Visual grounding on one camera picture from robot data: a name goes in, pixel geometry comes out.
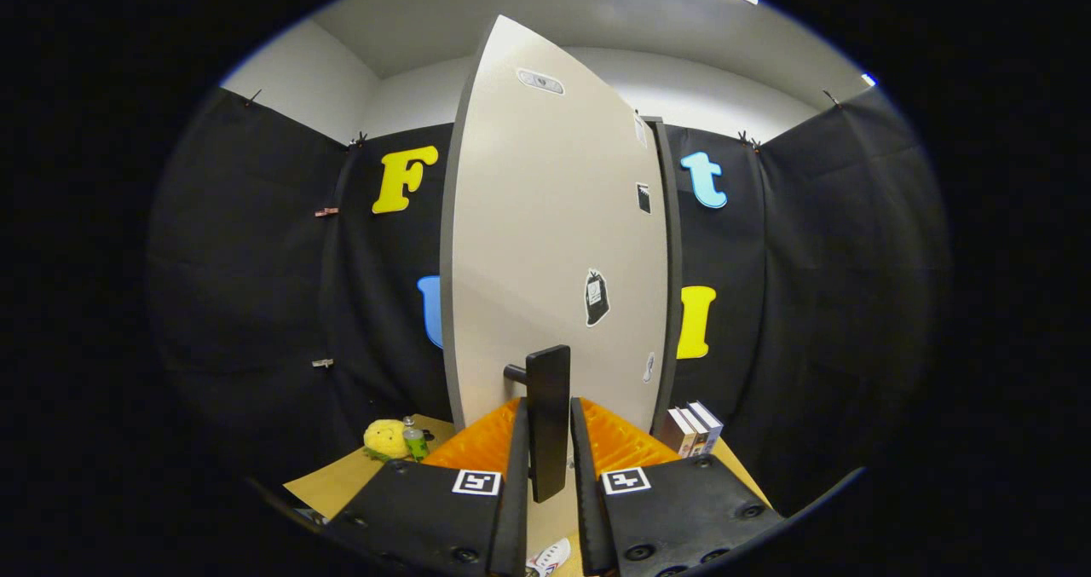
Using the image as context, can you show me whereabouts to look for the beige shoe cabinet door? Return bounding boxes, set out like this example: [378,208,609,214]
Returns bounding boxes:
[441,14,671,441]

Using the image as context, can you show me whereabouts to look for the grey shoe cabinet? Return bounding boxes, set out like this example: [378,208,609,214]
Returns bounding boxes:
[641,115,684,435]

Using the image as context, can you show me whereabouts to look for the yellow plush toy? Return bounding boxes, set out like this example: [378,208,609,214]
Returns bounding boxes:
[363,419,410,463]

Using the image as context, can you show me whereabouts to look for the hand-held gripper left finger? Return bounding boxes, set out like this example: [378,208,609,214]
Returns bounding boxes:
[328,396,531,577]

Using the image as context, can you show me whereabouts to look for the white shoe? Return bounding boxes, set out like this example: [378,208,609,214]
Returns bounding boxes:
[526,537,572,577]

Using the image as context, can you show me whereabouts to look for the black door handle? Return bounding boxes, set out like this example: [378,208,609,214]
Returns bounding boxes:
[505,344,572,504]

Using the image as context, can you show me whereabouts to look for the black backdrop cloth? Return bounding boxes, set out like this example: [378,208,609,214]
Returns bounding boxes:
[145,83,951,518]

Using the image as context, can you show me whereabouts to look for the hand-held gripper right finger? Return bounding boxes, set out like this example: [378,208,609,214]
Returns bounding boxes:
[569,396,785,577]

